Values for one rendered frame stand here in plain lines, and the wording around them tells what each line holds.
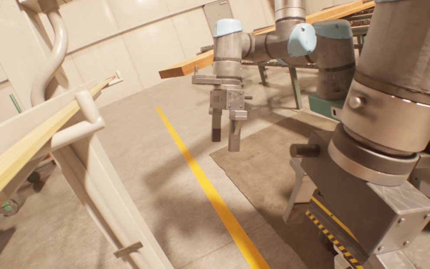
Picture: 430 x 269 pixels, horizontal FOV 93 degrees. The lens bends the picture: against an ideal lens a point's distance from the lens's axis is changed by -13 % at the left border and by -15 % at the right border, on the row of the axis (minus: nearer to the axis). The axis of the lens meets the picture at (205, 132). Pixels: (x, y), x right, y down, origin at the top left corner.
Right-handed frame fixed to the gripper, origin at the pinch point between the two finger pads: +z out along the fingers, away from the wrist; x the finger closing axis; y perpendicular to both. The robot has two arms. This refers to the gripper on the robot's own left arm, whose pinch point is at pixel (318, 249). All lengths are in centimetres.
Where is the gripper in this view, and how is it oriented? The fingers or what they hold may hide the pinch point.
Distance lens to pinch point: 33.3
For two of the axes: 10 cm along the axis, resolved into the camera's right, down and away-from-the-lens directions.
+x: 1.3, 4.7, -8.7
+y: -9.9, -0.3, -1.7
